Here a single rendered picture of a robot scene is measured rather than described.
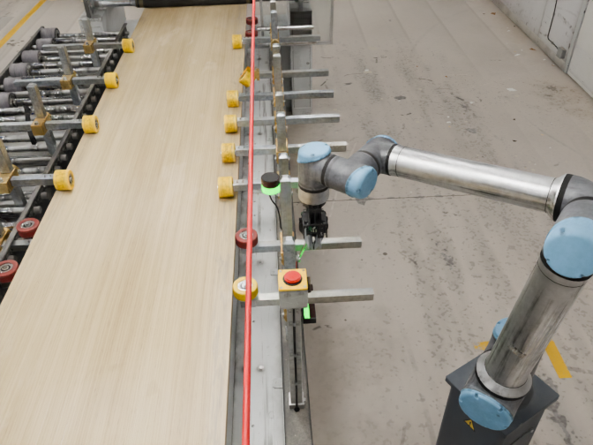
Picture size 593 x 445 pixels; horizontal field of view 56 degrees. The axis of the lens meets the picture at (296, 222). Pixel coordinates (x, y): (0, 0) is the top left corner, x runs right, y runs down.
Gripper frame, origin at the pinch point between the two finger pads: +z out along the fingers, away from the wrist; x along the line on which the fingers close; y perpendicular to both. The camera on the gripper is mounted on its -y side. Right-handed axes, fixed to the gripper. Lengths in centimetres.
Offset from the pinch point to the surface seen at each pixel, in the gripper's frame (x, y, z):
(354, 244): 16.1, -17.4, 16.1
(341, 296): 8.3, 7.6, 16.2
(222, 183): -31, -42, 4
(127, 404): -52, 47, 11
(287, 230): -7.9, -13.2, 4.8
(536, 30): 258, -412, 90
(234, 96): -29, -116, 4
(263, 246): -16.6, -17.5, 15.1
